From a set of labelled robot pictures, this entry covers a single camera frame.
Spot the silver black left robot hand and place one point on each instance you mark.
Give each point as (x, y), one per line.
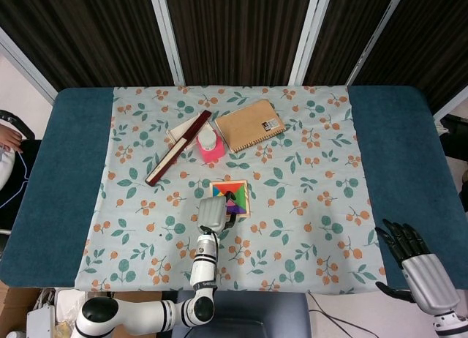
(211, 215)

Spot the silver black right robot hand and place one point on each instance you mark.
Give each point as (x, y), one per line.
(426, 276)

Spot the purple parallelogram tangram piece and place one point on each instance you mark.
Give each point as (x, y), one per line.
(237, 210)

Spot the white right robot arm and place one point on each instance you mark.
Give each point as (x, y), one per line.
(451, 325)

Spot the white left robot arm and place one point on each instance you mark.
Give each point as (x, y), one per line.
(146, 312)

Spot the yellow square tangram piece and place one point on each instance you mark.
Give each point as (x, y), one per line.
(223, 195)

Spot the pink triangular block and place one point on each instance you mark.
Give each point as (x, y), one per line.
(231, 203)

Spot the blue small triangle tangram piece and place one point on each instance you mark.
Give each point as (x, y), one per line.
(215, 191)

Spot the orange large triangle tangram piece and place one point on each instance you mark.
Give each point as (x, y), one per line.
(229, 188)

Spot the green triangle tangram piece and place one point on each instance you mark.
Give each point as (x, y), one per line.
(242, 199)

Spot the wooden tangram tray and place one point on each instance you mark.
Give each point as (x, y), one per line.
(248, 200)

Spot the floral print tablecloth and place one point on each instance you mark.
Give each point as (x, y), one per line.
(292, 206)

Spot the dark red wooden bar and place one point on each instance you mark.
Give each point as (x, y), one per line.
(164, 162)

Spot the white round jar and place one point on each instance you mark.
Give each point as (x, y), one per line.
(207, 139)

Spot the white folding fan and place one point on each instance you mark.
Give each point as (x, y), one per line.
(177, 133)

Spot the brown stitched notebook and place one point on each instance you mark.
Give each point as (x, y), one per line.
(245, 124)

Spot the teal table cover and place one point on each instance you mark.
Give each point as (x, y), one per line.
(58, 177)

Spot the dark folding screen panel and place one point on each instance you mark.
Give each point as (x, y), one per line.
(347, 34)
(241, 34)
(431, 41)
(91, 34)

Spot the white power adapter box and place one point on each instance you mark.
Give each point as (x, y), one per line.
(40, 321)

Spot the cardboard box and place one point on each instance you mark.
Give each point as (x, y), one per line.
(14, 308)

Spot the seated bystander person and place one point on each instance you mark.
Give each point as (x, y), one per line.
(7, 137)

